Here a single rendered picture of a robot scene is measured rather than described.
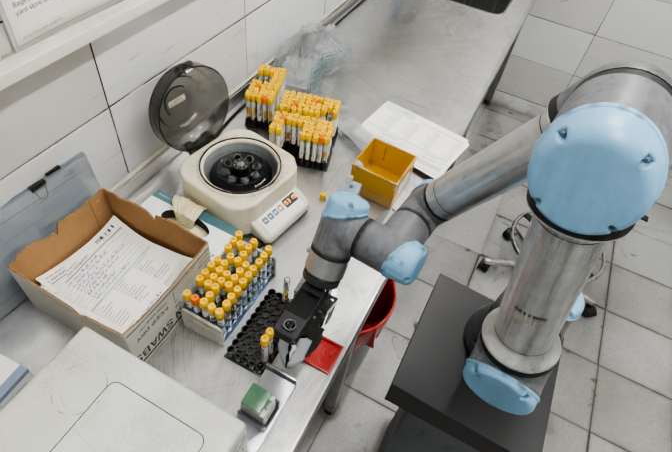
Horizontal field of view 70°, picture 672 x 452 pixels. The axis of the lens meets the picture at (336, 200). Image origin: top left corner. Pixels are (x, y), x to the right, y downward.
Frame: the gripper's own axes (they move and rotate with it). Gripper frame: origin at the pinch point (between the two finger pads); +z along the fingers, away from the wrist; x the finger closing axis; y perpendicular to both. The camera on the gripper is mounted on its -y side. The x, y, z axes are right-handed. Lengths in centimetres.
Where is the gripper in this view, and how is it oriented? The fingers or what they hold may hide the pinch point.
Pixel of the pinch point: (286, 364)
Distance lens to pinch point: 98.4
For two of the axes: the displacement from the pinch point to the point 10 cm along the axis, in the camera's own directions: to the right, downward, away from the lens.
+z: -3.2, 8.9, 3.2
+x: -8.8, -4.0, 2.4
